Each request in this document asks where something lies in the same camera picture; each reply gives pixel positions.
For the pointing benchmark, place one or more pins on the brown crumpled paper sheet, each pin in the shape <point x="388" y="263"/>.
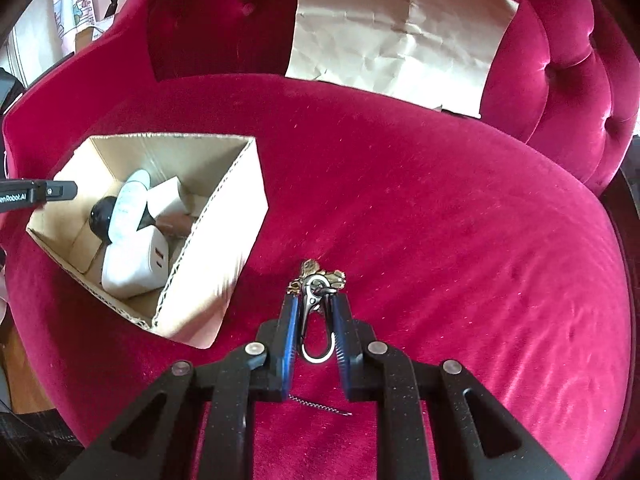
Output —
<point x="400" y="30"/>

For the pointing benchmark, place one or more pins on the black quilted boot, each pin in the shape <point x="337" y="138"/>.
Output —
<point x="35" y="447"/>

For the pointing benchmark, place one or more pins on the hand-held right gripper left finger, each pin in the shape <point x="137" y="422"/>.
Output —
<point x="287" y="340"/>

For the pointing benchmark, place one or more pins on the key bunch with carabiner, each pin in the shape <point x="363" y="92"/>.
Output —
<point x="320" y="276"/>

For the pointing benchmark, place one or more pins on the rose brown lipstick tube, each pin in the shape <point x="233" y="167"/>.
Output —
<point x="175" y="225"/>

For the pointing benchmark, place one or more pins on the dark wooden bed frame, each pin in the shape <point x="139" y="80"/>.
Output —
<point x="625" y="185"/>

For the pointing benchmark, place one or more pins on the cartoon cat wall poster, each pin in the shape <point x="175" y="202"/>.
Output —
<point x="75" y="5"/>

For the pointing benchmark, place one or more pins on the red velvet tufted sofa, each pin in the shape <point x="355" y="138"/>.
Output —
<point x="425" y="260"/>

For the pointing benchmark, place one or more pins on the brown cardboard piece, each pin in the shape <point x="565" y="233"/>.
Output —
<point x="95" y="32"/>

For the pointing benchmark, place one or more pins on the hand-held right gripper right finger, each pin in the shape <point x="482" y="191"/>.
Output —
<point x="344" y="340"/>

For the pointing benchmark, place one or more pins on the small white charger plug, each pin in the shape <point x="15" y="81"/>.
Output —
<point x="167" y="197"/>

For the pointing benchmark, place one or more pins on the cardboard box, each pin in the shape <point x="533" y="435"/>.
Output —
<point x="230" y="220"/>

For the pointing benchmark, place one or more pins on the large white charger block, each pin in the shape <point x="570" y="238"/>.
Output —
<point x="132" y="265"/>

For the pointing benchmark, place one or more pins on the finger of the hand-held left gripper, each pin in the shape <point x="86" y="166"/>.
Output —
<point x="55" y="190"/>

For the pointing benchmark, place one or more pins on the white oblong tube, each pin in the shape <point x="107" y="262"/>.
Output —
<point x="127" y="205"/>

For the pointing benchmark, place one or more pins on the black ball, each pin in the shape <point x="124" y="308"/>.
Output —
<point x="100" y="217"/>

